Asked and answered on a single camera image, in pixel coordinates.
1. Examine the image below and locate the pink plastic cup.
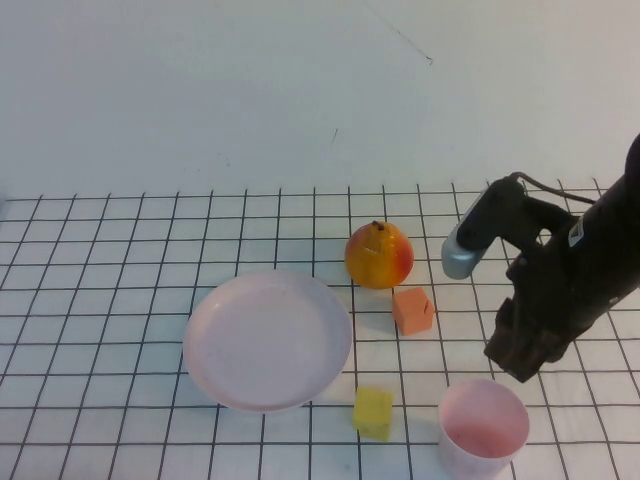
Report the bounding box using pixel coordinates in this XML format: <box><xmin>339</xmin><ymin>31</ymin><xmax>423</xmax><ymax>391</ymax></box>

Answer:
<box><xmin>438</xmin><ymin>378</ymin><xmax>530</xmax><ymax>480</ymax></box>

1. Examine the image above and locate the orange foam cube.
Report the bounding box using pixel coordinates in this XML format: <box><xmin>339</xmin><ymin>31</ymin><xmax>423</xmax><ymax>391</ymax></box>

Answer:
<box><xmin>391</xmin><ymin>286</ymin><xmax>436</xmax><ymax>337</ymax></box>

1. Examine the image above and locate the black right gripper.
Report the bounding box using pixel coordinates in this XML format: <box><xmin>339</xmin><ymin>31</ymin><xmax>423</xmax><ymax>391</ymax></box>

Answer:
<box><xmin>483</xmin><ymin>227</ymin><xmax>624</xmax><ymax>384</ymax></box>

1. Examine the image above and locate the yellow red toy pear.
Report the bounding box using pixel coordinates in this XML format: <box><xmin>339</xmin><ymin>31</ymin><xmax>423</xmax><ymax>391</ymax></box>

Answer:
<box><xmin>343</xmin><ymin>220</ymin><xmax>416</xmax><ymax>290</ymax></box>

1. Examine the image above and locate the thin black camera cable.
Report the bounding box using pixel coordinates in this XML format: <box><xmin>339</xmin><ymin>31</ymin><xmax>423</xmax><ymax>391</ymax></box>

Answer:
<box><xmin>514</xmin><ymin>171</ymin><xmax>597</xmax><ymax>205</ymax></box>

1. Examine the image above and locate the yellow foam cube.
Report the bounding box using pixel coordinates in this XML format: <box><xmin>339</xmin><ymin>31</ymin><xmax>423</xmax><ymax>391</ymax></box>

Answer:
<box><xmin>352</xmin><ymin>386</ymin><xmax>394</xmax><ymax>442</ymax></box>

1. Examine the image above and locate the pink round plate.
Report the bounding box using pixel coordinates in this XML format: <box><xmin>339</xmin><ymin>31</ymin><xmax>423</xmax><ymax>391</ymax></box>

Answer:
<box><xmin>182</xmin><ymin>270</ymin><xmax>353</xmax><ymax>415</ymax></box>

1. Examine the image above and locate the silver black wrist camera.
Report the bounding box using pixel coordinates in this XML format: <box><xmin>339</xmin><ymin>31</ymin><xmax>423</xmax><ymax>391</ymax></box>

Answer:
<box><xmin>440</xmin><ymin>172</ymin><xmax>572</xmax><ymax>280</ymax></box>

